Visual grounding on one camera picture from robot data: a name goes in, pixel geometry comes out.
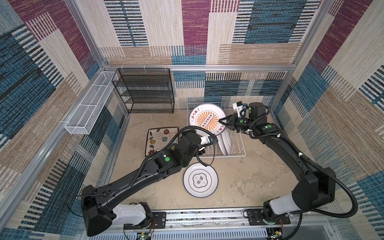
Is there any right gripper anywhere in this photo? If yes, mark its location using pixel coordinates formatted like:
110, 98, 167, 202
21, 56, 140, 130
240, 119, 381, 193
218, 112, 255, 133

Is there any white round plate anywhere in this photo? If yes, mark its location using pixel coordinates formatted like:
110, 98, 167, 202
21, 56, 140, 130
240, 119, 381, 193
217, 130, 234, 156
188, 104, 227, 135
183, 163, 219, 199

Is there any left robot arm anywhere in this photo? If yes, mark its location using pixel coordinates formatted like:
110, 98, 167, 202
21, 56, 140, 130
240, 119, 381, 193
81, 126, 218, 237

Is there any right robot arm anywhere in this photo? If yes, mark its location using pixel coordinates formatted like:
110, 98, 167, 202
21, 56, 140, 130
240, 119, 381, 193
219, 102, 336, 223

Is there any black mesh shelf rack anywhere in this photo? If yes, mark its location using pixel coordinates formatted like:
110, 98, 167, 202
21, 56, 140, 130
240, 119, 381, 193
112, 68, 175, 114

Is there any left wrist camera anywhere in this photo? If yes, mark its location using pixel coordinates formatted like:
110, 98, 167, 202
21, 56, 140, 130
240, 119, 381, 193
209, 135, 218, 146

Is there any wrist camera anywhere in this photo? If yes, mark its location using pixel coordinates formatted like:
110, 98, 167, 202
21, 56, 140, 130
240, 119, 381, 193
209, 135, 218, 146
233, 101, 249, 118

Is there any white wire dish rack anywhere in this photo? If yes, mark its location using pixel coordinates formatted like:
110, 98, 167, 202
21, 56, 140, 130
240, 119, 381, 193
187, 102, 246, 159

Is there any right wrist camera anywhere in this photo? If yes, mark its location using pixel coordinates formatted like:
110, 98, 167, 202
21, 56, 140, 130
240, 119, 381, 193
233, 101, 249, 118

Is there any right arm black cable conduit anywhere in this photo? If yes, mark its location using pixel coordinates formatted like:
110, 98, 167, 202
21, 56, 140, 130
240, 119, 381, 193
248, 104, 359, 219

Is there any aluminium mounting rail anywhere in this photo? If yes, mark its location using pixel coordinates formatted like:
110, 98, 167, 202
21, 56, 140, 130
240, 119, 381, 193
93, 207, 342, 240

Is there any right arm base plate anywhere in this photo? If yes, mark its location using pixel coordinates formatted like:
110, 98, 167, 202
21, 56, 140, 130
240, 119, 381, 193
243, 208, 291, 226

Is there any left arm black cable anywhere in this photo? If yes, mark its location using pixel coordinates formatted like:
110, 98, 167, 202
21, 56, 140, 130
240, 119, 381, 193
65, 125, 219, 218

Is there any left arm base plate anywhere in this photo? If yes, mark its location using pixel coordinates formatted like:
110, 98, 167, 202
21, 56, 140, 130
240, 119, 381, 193
124, 212, 167, 230

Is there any white wire wall basket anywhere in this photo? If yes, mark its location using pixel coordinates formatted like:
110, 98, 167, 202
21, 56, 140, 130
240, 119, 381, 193
65, 71, 115, 135

